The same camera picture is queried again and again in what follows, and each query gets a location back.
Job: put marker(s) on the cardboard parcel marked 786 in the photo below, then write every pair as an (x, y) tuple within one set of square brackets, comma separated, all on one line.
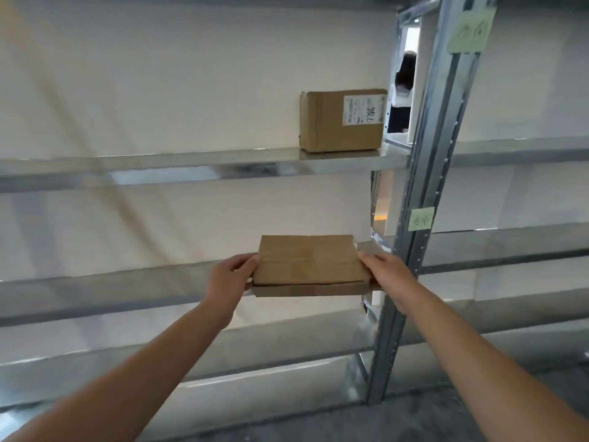
[(326, 124)]

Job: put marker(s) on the pale green paper label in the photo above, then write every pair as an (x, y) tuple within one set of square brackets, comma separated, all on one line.
[(471, 31), (421, 219)]

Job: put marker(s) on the person's left forearm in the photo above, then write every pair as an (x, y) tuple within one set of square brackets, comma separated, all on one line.
[(129, 391)]

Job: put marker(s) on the grey metal shelf rack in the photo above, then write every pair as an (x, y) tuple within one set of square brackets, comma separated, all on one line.
[(432, 133)]

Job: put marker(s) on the cardboard parcel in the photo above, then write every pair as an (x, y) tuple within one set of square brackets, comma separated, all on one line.
[(308, 262)]

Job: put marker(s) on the person's right hand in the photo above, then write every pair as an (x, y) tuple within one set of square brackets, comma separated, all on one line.
[(391, 278)]

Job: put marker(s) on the person's left hand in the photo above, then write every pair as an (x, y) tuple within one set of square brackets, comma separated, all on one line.
[(227, 285)]

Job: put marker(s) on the person's right forearm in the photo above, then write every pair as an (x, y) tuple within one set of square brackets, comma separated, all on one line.
[(497, 377)]

